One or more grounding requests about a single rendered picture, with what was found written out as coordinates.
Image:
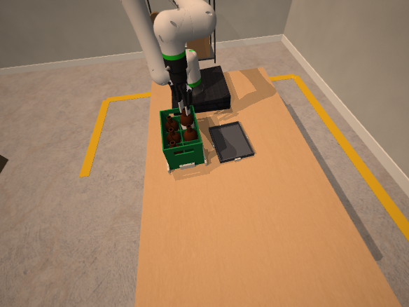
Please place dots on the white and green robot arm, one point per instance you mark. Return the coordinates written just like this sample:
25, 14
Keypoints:
163, 42

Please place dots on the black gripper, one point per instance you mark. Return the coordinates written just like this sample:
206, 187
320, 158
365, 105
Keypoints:
181, 87

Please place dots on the green bottle crate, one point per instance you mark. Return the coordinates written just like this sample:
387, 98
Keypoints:
192, 150

